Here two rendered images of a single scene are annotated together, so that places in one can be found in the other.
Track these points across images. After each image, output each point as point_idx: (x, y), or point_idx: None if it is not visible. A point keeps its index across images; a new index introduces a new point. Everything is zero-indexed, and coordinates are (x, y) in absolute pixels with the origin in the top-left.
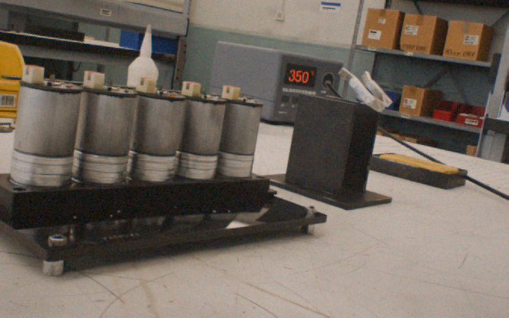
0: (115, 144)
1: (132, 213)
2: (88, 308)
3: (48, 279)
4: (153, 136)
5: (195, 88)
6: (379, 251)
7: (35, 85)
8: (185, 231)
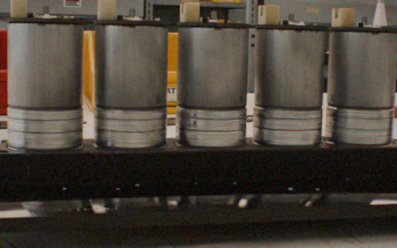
0: (131, 93)
1: (152, 188)
2: None
3: None
4: (197, 82)
5: (270, 12)
6: None
7: (12, 18)
8: (198, 208)
